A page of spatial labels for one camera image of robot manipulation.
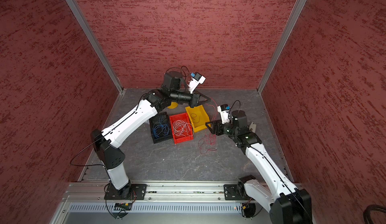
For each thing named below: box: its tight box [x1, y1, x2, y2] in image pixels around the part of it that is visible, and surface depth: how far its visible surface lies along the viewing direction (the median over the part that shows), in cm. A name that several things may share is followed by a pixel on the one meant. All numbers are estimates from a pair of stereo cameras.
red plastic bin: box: [168, 112, 194, 145], surface depth 95 cm
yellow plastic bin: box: [184, 104, 210, 134], surface depth 104 cm
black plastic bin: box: [148, 111, 173, 144], surface depth 94 cm
